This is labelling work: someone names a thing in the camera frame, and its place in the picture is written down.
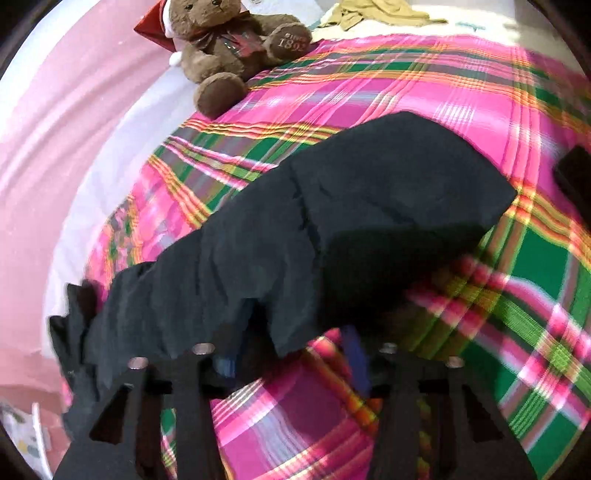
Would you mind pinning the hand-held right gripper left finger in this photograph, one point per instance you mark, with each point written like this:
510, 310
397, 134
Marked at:
194, 392

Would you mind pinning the brown teddy bear with santa hat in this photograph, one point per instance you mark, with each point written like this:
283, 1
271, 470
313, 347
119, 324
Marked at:
221, 50

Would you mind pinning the beige cloth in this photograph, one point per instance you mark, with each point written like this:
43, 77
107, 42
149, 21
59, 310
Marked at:
383, 11

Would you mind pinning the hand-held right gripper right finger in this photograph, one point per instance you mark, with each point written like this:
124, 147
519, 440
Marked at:
355, 355

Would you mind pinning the black garment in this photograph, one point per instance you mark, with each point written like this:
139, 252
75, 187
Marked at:
369, 184

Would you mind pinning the pink green plaid blanket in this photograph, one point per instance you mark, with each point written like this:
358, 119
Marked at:
415, 83

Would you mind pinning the pink backdrop sheet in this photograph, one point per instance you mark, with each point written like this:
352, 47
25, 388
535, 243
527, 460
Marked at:
46, 138

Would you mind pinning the dark object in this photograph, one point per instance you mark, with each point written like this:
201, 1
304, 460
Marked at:
575, 180

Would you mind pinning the white patterned bag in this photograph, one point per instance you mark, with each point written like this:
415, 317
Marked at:
23, 438

